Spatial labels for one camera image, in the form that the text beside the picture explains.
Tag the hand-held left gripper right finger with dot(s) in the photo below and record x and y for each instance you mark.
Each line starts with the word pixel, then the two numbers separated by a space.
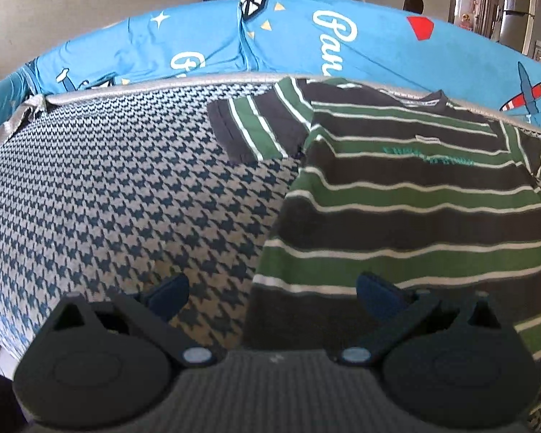
pixel 381 297

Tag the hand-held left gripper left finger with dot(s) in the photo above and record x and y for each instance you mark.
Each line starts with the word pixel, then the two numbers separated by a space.
pixel 167 297

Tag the green brown striped t-shirt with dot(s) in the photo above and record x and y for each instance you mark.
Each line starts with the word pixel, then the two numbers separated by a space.
pixel 387 216

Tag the houndstooth sofa seat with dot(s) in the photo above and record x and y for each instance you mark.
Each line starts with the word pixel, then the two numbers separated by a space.
pixel 117 189

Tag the blue printed blanket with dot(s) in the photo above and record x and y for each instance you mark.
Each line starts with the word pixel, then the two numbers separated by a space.
pixel 378 49

